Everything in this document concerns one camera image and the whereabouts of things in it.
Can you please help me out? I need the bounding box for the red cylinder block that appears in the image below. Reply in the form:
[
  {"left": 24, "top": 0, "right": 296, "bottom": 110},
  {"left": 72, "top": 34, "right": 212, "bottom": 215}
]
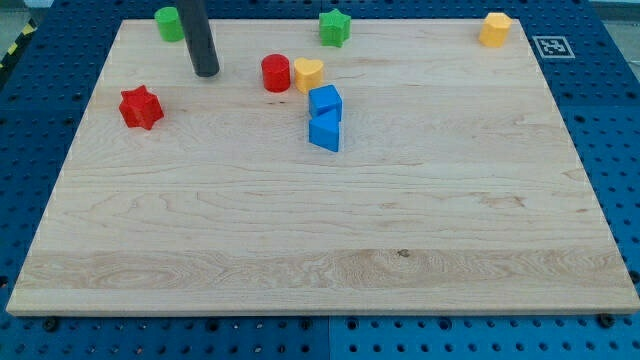
[{"left": 261, "top": 53, "right": 291, "bottom": 93}]

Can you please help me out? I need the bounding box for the red star block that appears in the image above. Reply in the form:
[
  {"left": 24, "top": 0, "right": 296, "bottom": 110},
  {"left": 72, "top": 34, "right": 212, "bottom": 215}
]
[{"left": 119, "top": 85, "right": 164, "bottom": 130}]

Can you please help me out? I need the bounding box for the blue triangle block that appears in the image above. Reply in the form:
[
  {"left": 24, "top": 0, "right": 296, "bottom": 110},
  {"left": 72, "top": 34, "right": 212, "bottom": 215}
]
[{"left": 308, "top": 110, "right": 340, "bottom": 152}]

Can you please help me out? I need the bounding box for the green star block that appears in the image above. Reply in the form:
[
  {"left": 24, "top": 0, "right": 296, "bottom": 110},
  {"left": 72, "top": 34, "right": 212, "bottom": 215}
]
[{"left": 319, "top": 8, "right": 351, "bottom": 47}]

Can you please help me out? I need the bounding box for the yellow heart block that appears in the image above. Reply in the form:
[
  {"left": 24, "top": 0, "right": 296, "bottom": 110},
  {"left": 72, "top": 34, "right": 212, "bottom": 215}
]
[{"left": 294, "top": 57, "right": 324, "bottom": 94}]

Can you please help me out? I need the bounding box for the blue cube block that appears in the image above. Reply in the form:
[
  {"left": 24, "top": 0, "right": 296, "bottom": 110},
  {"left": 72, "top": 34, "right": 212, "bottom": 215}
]
[{"left": 308, "top": 84, "right": 343, "bottom": 121}]

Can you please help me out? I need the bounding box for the green cylinder block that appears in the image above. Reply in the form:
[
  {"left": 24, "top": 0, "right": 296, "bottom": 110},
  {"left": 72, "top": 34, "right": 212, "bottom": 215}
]
[{"left": 154, "top": 6, "right": 184, "bottom": 42}]

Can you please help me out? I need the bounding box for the white fiducial marker tag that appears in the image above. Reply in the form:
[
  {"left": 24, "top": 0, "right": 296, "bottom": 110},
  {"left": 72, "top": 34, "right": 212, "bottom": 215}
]
[{"left": 533, "top": 35, "right": 575, "bottom": 59}]

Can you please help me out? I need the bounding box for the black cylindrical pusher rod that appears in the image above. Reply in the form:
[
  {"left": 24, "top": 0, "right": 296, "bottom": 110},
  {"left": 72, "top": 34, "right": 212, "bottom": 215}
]
[{"left": 176, "top": 0, "right": 220, "bottom": 78}]

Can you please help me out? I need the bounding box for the light wooden board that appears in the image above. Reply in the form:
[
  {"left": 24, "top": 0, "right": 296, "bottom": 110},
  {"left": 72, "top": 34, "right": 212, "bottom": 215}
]
[{"left": 7, "top": 19, "right": 639, "bottom": 317}]

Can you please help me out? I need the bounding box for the yellow pentagon block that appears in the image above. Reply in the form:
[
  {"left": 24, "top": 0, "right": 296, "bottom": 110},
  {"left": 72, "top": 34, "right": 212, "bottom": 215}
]
[{"left": 478, "top": 12, "right": 513, "bottom": 48}]

